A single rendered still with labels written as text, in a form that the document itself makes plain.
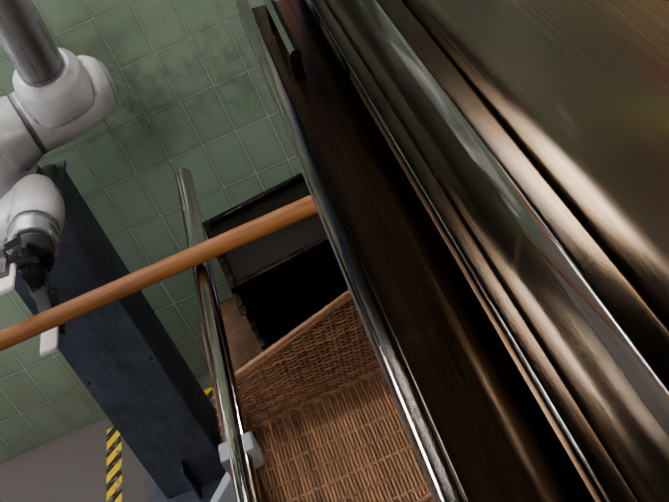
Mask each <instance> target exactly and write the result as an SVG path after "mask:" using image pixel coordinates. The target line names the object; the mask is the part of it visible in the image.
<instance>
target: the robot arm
mask: <svg viewBox="0 0 669 502"><path fill-rule="evenodd" d="M0 45H1V46H2V48H3V50H4V51H5V53H6V55H7V56H8V58H9V60H10V61H11V63H12V64H13V66H14V68H15V71H14V74H13V86H14V90H15V92H13V93H11V94H10V95H8V96H4V97H0V296H2V295H4V294H6V293H9V292H11V291H13V290H14V287H15V277H16V273H18V274H19V275H21V276H22V278H23V279H24V282H25V284H26V285H27V287H28V290H29V293H30V296H31V297H32V298H34V299H35V302H36V305H37V308H38V311H39V314H40V313H42V312H45V311H47V310H49V309H52V308H54V307H56V306H58V305H60V303H59V299H58V289H57V288H56V287H53V288H51V286H50V283H49V279H48V277H49V275H48V274H49V272H50V271H51V270H52V268H53V266H54V263H55V258H56V257H57V255H58V253H59V249H60V237H61V233H62V231H63V228H64V223H65V204H64V199H63V195H62V192H61V191H60V189H58V187H57V186H56V185H55V183H54V179H55V174H56V172H57V170H58V169H57V167H56V166H55V165H54V164H53V163H51V164H48V165H46V166H44V167H42V168H40V166H39V165H38V164H37V162H38V161H39V160H40V158H41V157H42V156H43V155H44V154H46V153H47V152H49V151H51V150H53V149H56V148H58V147H60V146H62V145H64V144H66V143H68V142H70V141H71V140H73V139H75V138H77V137H78V136H80V135H82V134H83V133H85V132H87V131H88V130H90V129H91V128H93V127H94V126H96V125H97V124H98V123H100V122H101V121H102V120H103V119H104V118H105V117H106V116H107V115H108V113H109V112H110V111H111V109H112V108H113V106H114V104H115V100H116V97H117V90H116V87H115V84H114V82H113V80H112V77H111V75H110V73H109V71H108V70H107V68H106V67H105V65H104V64H103V63H102V62H100V61H98V60H96V59H95V58H93V57H89V56H83V55H80V56H77V57H76V56H75V55H74V54H73V53H72V52H71V51H69V50H67V49H64V48H60V47H57V45H56V44H55V42H54V40H53V38H52V36H51V34H50V32H49V30H48V29H47V27H46V25H45V23H44V21H43V19H42V17H41V15H40V13H39V12H38V10H37V8H36V6H35V4H34V2H33V0H0ZM8 97H9V98H8ZM9 99H10V100H9ZM11 102H12V103H11ZM38 288H42V289H41V290H39V291H37V292H35V291H34V289H38ZM66 333H67V331H66V328H65V324H63V325H61V326H59V327H56V328H54V329H52V330H49V331H47V332H45V333H43V334H41V345H40V356H41V357H44V356H46V355H48V354H51V353H53V352H55V351H57V350H58V349H59V337H61V336H63V335H65V334H66Z"/></svg>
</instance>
